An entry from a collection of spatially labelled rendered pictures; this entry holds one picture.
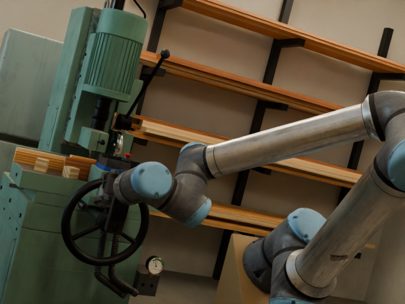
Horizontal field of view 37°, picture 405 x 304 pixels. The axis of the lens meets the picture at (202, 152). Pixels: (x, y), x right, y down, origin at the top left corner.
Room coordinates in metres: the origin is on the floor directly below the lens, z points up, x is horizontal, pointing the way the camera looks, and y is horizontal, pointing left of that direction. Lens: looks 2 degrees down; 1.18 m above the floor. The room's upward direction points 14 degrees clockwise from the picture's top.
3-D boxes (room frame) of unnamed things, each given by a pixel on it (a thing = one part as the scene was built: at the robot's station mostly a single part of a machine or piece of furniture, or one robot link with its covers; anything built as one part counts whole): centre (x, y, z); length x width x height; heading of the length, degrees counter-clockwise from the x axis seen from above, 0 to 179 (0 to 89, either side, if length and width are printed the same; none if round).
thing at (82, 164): (2.17, 0.35, 0.93); 0.24 x 0.01 x 0.06; 117
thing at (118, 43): (2.25, 0.39, 1.35); 0.18 x 0.18 x 0.31
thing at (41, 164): (2.05, 0.51, 0.92); 0.04 x 0.04 x 0.04; 6
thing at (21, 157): (2.28, 0.33, 0.92); 0.67 x 0.02 x 0.04; 117
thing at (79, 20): (2.51, 0.53, 1.16); 0.22 x 0.22 x 0.72; 27
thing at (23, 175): (2.17, 0.31, 0.87); 0.61 x 0.30 x 0.06; 117
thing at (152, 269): (2.18, 0.07, 0.65); 0.06 x 0.04 x 0.08; 117
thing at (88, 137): (2.27, 0.40, 1.03); 0.14 x 0.07 x 0.09; 27
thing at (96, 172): (2.10, 0.27, 0.91); 0.15 x 0.14 x 0.09; 117
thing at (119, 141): (2.42, 0.34, 1.02); 0.12 x 0.03 x 0.12; 27
